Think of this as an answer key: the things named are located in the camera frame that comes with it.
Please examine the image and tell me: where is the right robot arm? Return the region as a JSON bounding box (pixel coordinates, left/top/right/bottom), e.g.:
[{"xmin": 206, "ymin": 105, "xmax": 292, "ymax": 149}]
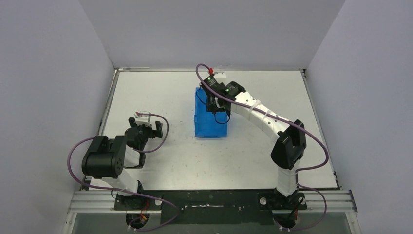
[{"xmin": 200, "ymin": 76, "xmax": 306, "ymax": 209}]

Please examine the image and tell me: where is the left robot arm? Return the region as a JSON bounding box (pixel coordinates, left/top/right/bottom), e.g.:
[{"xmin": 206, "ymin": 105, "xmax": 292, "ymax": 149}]
[{"xmin": 81, "ymin": 115, "xmax": 163, "ymax": 210}]

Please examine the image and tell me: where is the blue plastic bin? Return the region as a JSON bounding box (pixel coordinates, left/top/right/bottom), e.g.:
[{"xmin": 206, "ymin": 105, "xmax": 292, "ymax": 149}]
[{"xmin": 194, "ymin": 87, "xmax": 228, "ymax": 138}]

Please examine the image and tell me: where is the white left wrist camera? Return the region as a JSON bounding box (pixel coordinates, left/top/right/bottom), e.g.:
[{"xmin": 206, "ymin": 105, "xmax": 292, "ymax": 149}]
[{"xmin": 134, "ymin": 111, "xmax": 151, "ymax": 127}]

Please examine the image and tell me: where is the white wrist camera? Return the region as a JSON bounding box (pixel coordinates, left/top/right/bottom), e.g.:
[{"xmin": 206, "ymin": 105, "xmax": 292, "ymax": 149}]
[
  {"xmin": 214, "ymin": 72, "xmax": 227, "ymax": 83},
  {"xmin": 134, "ymin": 111, "xmax": 151, "ymax": 127}
]

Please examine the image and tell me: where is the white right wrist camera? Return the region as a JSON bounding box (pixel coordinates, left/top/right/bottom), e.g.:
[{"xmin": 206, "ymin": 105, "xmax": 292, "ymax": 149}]
[{"xmin": 214, "ymin": 72, "xmax": 227, "ymax": 83}]

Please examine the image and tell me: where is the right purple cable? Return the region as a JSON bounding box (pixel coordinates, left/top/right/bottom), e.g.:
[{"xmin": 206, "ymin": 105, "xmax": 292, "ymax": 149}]
[{"xmin": 195, "ymin": 63, "xmax": 330, "ymax": 232}]

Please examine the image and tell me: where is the purple cable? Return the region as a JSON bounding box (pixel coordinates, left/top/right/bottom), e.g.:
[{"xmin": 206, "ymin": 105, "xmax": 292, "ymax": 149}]
[
  {"xmin": 67, "ymin": 113, "xmax": 181, "ymax": 233},
  {"xmin": 195, "ymin": 63, "xmax": 330, "ymax": 232}
]

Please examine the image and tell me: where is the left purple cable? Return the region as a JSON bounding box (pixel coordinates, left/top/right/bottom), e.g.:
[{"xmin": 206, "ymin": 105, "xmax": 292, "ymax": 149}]
[{"xmin": 67, "ymin": 113, "xmax": 181, "ymax": 233}]

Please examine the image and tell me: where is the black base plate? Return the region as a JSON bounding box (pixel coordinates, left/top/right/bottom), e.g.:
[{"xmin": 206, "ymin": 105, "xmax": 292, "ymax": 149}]
[{"xmin": 114, "ymin": 189, "xmax": 307, "ymax": 227}]

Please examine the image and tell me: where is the aluminium front rail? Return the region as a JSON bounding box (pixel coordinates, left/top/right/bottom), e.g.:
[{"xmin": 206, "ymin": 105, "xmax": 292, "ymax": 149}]
[{"xmin": 68, "ymin": 189, "xmax": 357, "ymax": 214}]

